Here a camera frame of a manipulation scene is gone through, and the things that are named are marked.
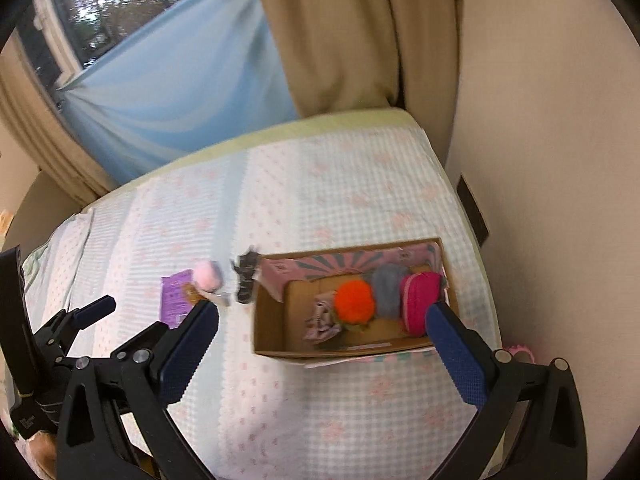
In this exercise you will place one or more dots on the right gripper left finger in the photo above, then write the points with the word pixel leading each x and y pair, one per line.
pixel 92 441

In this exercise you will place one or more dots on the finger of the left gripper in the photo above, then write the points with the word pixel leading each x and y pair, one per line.
pixel 65 325
pixel 145 340

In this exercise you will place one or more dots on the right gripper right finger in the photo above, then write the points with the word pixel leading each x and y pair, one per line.
pixel 551 442

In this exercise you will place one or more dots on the purple plastic packet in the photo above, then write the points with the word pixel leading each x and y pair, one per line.
pixel 174 302

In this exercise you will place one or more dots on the brown plush toy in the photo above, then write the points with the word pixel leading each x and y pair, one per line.
pixel 194 295

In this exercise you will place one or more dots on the pink fluffy scrunchie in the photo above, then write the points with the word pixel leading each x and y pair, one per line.
pixel 207 276

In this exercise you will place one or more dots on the mauve fabric scrunchie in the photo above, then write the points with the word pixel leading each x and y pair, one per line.
pixel 322 325

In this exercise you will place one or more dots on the magenta zip pouch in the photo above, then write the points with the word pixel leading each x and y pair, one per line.
pixel 418 292

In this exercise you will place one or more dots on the orange pompom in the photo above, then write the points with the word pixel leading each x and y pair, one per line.
pixel 354 304

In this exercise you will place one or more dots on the grey cloth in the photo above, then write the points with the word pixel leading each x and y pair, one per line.
pixel 385 282

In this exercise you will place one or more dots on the person's left hand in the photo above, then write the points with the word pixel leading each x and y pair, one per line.
pixel 41 453

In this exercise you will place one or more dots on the orange object on sofa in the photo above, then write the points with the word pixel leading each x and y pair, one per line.
pixel 6 218

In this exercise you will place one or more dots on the cardboard box with pink lining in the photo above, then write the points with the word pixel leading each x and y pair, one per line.
pixel 287 284

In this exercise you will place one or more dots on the left beige curtain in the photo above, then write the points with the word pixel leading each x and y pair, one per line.
pixel 29 115

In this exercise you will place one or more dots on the beige curtain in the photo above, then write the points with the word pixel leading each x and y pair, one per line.
pixel 29 115
pixel 340 55

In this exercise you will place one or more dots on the blue sheet over window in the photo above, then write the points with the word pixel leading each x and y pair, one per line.
pixel 201 73

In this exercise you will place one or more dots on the light green mattress sheet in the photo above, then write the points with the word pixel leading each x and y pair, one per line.
pixel 302 128

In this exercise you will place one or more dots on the right beige curtain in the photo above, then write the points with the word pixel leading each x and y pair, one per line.
pixel 340 55

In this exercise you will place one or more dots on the pink ring toy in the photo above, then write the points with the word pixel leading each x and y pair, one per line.
pixel 521 353

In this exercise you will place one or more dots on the dark wooden bed frame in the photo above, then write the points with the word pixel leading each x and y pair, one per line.
pixel 472 211

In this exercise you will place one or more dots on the window with white frame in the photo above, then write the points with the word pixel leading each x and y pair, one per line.
pixel 63 37

